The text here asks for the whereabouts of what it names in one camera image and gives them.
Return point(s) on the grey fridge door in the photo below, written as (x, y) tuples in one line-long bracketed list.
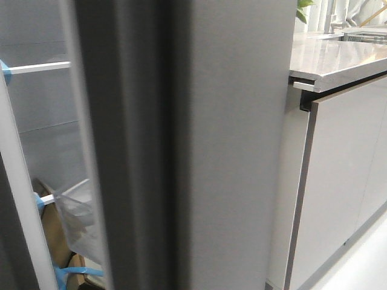
[(183, 105)]

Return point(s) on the steel sink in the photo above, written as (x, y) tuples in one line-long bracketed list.
[(373, 37)]

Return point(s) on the white fridge shelf rail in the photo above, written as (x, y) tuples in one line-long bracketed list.
[(36, 68)]

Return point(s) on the cardboard box in fridge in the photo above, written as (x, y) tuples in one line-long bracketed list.
[(72, 270)]

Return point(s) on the white curtain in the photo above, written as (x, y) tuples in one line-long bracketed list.
[(311, 14)]

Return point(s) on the chrome kitchen faucet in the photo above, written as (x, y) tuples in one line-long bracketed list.
[(330, 20)]

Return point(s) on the wooden dish rack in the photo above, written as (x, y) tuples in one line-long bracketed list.
[(378, 12)]

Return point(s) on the grey kitchen counter cabinets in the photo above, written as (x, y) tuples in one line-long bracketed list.
[(332, 176)]

